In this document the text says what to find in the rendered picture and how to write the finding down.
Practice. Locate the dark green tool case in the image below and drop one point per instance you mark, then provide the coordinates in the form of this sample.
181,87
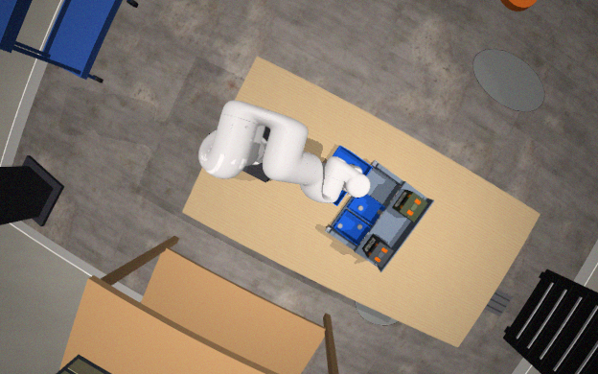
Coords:
410,205

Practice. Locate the black tool case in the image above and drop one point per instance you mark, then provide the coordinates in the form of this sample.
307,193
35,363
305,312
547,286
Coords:
377,250

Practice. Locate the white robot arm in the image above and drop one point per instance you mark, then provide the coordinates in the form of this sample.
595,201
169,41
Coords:
240,135

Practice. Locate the blue bin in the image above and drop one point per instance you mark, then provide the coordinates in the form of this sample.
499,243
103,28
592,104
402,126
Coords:
350,158
341,196
349,229
370,208

